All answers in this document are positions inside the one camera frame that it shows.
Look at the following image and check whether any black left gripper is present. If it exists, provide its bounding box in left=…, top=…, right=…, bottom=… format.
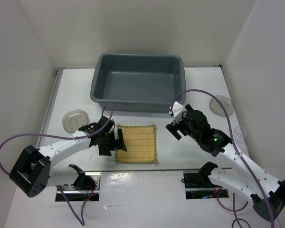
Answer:
left=98, top=129, right=126, bottom=156

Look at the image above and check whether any yellow bamboo mat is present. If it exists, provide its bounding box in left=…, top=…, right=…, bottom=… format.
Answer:
left=115, top=124, right=157, bottom=164

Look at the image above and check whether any clear square plate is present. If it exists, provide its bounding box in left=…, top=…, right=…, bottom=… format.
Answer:
left=62, top=109, right=89, bottom=133
left=209, top=95, right=234, bottom=116

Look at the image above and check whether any grey plastic bin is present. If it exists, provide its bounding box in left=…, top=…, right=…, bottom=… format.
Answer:
left=90, top=53, right=186, bottom=113

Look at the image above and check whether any clear plastic cup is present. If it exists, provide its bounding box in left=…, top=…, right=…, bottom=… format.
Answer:
left=233, top=126, right=247, bottom=138
left=236, top=142, right=248, bottom=155

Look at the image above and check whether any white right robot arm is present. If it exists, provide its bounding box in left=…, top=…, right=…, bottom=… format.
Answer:
left=166, top=102, right=285, bottom=222

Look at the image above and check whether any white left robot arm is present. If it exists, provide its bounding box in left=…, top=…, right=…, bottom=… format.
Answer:
left=9, top=116, right=127, bottom=198

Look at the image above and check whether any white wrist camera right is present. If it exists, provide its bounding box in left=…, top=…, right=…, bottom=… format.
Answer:
left=169, top=101, right=187, bottom=122

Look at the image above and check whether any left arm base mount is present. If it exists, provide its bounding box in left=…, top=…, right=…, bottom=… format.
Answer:
left=60, top=172, right=101, bottom=202

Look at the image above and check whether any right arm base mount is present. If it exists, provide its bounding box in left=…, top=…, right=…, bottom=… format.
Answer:
left=181, top=171, right=229, bottom=200

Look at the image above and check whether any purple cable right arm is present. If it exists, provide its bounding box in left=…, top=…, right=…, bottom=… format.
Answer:
left=170, top=89, right=276, bottom=228

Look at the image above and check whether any black cable loop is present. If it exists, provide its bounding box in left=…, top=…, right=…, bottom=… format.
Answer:
left=232, top=218, right=251, bottom=228

